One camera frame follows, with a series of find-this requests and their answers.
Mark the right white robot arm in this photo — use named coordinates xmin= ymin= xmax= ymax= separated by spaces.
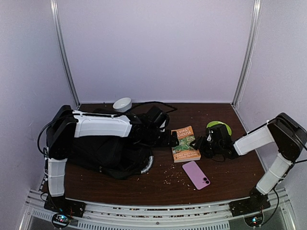
xmin=190 ymin=113 xmax=307 ymax=212

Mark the green round plate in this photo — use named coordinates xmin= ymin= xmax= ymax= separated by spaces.
xmin=206 ymin=121 xmax=232 ymax=136

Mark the left aluminium frame post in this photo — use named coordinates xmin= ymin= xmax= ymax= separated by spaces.
xmin=50 ymin=0 xmax=81 ymax=108

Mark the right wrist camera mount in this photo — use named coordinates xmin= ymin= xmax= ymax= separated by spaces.
xmin=207 ymin=129 xmax=217 ymax=144

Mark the black student backpack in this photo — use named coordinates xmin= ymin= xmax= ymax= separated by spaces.
xmin=67 ymin=107 xmax=168 ymax=180

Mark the aluminium frame post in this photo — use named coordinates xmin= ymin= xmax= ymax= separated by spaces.
xmin=232 ymin=0 xmax=262 ymax=108
xmin=50 ymin=0 xmax=81 ymax=108

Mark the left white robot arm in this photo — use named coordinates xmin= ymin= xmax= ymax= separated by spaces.
xmin=45 ymin=103 xmax=179 ymax=213

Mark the pink smartphone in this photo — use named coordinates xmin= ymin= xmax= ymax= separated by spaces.
xmin=182 ymin=161 xmax=211 ymax=190

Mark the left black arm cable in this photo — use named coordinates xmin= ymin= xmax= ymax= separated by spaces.
xmin=35 ymin=101 xmax=178 ymax=154

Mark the front aluminium rail base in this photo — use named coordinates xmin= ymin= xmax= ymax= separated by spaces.
xmin=19 ymin=189 xmax=298 ymax=230

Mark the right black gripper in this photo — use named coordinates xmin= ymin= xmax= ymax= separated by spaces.
xmin=189 ymin=137 xmax=222 ymax=159

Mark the white patterned ceramic bowl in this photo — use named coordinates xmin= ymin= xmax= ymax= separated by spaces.
xmin=112 ymin=97 xmax=132 ymax=113

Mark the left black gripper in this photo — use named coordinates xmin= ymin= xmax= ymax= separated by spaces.
xmin=145 ymin=126 xmax=179 ymax=149

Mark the orange paperback book underneath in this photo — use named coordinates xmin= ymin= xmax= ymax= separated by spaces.
xmin=171 ymin=126 xmax=201 ymax=163

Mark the right aluminium frame post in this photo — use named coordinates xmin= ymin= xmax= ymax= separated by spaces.
xmin=232 ymin=0 xmax=262 ymax=108

